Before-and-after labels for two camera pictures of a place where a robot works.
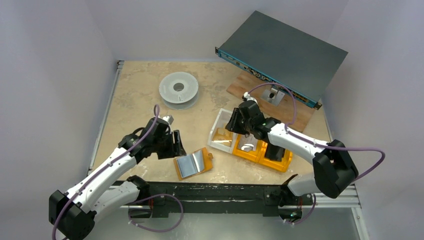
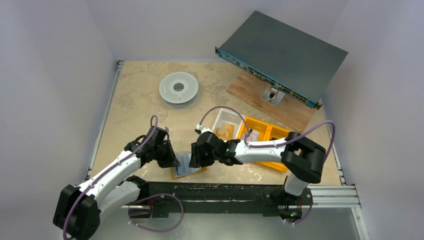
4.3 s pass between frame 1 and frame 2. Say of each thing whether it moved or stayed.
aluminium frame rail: stayed
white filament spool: stayed
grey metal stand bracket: stayed
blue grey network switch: stayed
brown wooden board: stayed
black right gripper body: moved
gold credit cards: stayed
